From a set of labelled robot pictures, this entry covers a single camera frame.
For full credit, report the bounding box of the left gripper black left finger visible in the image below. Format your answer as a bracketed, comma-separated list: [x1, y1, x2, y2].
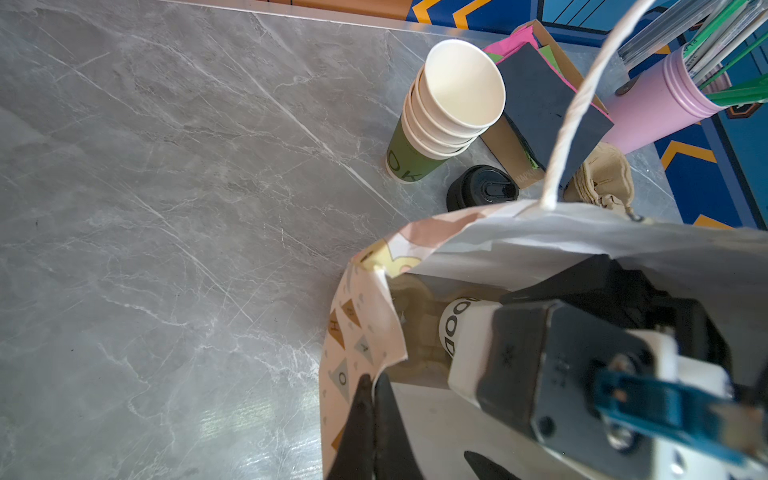
[327, 374, 374, 480]

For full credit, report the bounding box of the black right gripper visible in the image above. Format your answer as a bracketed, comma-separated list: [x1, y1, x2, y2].
[500, 255, 732, 372]

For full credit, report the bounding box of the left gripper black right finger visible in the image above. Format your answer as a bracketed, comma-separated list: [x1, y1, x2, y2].
[374, 373, 424, 480]

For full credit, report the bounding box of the patterned paper gift bag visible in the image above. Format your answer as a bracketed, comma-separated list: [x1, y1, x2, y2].
[319, 0, 768, 480]

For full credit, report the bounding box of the dark grey napkin stack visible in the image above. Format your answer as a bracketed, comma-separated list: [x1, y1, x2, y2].
[498, 43, 613, 186]

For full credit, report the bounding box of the white paper coffee cup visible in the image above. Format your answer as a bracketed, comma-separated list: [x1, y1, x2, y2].
[438, 297, 502, 359]

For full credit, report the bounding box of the beige pulp cup carrier stack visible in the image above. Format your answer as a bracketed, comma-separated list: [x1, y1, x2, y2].
[563, 142, 635, 215]

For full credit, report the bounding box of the stack of black lids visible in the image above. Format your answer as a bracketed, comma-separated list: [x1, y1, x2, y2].
[446, 165, 519, 212]

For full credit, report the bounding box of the pink metal bucket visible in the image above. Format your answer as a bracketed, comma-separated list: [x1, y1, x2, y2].
[602, 49, 724, 154]

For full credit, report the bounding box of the stack of paper cups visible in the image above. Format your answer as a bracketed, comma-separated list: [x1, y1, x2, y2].
[385, 39, 506, 183]

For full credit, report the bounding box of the pink napkin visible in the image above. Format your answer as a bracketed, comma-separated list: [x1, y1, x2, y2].
[485, 22, 583, 120]

